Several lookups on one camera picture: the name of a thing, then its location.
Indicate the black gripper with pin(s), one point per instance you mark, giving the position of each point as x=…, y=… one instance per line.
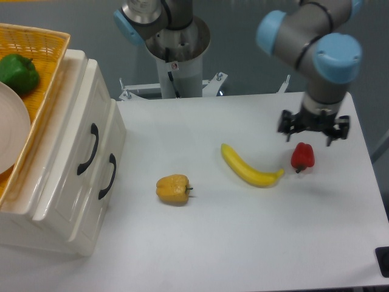
x=305, y=120

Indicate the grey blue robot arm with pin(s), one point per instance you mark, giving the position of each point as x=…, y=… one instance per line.
x=306, y=40

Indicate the white drawer cabinet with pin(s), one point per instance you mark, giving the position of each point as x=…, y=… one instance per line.
x=17, y=225

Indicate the red bell pepper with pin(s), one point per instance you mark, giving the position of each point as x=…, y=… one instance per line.
x=302, y=157

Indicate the yellow banana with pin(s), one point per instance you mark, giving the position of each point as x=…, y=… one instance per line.
x=247, y=173

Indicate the black corner object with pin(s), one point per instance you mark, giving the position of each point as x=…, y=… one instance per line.
x=382, y=255

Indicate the yellow bell pepper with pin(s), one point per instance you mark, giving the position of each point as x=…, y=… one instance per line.
x=173, y=189

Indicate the yellow woven basket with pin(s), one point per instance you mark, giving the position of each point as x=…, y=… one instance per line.
x=46, y=48

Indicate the beige plate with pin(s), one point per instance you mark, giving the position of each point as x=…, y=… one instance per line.
x=15, y=127

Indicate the green bell pepper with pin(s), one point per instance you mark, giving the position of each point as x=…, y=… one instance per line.
x=19, y=73

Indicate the white metal mounting bracket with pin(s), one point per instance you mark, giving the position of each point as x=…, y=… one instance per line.
x=212, y=87

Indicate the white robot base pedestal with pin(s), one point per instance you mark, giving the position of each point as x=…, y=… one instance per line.
x=178, y=55

